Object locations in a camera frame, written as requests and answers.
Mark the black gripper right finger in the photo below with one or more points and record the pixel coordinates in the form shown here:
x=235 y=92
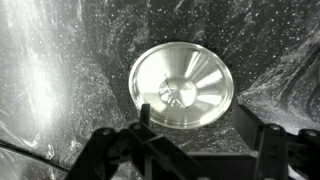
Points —
x=276 y=150

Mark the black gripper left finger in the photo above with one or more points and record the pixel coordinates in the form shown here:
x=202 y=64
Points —
x=133 y=150

